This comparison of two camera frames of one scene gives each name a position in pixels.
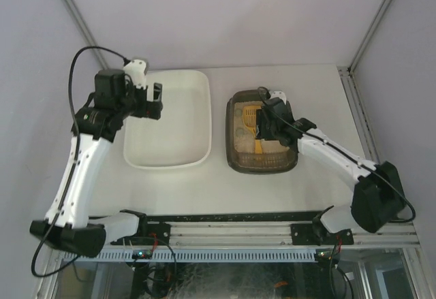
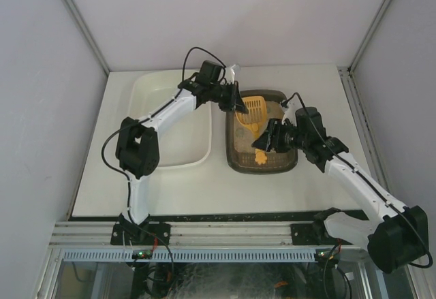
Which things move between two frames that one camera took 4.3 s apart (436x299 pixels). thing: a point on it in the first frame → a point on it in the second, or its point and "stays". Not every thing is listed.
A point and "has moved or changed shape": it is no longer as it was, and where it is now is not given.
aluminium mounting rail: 261,234 stays
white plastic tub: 182,137 stays
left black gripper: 150,105 → 232,97
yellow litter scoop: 249,118 has moved or changed shape
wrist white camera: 137,69 → 229,74
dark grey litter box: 245,153 stays
